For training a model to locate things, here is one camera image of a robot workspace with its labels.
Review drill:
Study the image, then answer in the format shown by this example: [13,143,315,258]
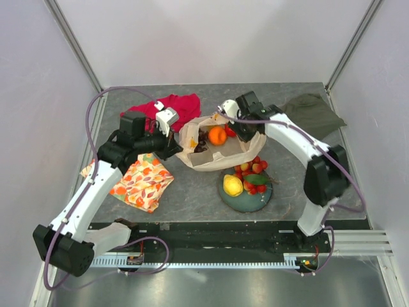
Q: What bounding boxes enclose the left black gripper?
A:
[134,122,183,161]

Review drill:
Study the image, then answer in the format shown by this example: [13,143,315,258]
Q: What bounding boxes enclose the red fake pepper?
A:
[224,124,236,138]

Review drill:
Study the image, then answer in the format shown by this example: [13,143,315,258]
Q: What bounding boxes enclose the translucent plastic bag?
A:
[176,113,266,171]

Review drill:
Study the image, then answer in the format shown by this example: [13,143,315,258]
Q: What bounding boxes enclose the fake orange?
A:
[208,126,228,146]

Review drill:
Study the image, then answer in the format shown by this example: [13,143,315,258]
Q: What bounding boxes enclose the red fake cherry bunch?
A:
[233,156,279,195]

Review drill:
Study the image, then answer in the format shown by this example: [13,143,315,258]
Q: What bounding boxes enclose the yellow fake lemon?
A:
[223,175,243,197]

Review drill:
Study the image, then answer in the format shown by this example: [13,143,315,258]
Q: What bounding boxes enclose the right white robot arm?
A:
[219,91,350,252]

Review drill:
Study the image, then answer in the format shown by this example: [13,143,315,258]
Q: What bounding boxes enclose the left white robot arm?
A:
[33,107,182,277]

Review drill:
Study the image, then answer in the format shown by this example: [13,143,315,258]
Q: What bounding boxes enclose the dark fake grapes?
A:
[194,129,208,153]

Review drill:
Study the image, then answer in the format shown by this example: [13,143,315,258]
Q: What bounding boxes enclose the floral orange cloth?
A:
[79,152,175,214]

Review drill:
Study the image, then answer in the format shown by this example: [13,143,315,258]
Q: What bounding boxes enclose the red cloth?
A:
[128,93,201,132]

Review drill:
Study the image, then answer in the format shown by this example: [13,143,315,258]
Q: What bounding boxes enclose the olive green cloth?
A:
[281,93,346,140]

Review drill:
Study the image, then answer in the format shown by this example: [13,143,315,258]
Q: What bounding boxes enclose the blue ceramic plate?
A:
[216,169,274,213]

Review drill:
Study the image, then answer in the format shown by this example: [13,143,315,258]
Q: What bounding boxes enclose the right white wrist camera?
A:
[218,99,241,123]

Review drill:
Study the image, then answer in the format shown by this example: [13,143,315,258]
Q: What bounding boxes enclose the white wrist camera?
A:
[218,99,241,123]
[154,100,179,137]

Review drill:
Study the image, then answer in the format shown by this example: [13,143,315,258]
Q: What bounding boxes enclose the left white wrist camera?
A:
[154,100,179,137]

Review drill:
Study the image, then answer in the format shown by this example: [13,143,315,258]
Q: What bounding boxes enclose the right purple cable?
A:
[217,107,365,278]

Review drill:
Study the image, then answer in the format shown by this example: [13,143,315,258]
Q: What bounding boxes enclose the purple cable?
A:
[43,86,170,291]
[217,107,365,278]

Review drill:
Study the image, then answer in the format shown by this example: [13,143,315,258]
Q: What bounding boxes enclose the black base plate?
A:
[89,219,333,256]

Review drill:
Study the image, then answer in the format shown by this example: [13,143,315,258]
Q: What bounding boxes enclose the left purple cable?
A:
[43,86,170,291]

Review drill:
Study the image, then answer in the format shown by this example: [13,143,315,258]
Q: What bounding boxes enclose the slotted cable duct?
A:
[90,253,300,269]

